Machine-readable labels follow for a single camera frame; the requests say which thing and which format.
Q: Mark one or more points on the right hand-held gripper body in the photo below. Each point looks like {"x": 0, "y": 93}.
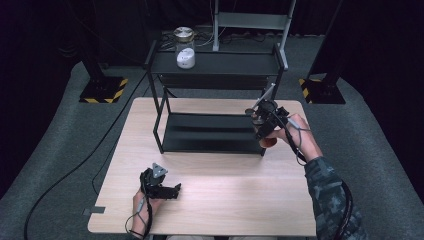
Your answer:
{"x": 271, "y": 113}

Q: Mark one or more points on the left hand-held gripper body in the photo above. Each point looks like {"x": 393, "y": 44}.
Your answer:
{"x": 151, "y": 183}

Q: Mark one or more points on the black metal shelf rack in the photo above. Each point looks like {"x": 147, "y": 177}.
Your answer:
{"x": 213, "y": 133}

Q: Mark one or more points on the clear jar with silver lid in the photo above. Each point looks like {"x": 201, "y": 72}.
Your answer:
{"x": 185, "y": 55}

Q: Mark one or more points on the person's left hand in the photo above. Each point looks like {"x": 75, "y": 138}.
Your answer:
{"x": 141, "y": 216}

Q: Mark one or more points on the person's right hand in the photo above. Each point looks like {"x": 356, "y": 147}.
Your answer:
{"x": 305, "y": 140}

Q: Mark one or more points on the round dark table grommet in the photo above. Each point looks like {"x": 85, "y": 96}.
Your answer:
{"x": 249, "y": 111}

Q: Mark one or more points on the black stand with striped base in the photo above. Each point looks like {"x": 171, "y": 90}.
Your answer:
{"x": 105, "y": 88}
{"x": 321, "y": 91}

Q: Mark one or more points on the grey metal stand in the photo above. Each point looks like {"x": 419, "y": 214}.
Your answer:
{"x": 251, "y": 20}

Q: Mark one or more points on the grey table edge bracket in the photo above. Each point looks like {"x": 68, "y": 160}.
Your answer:
{"x": 94, "y": 210}

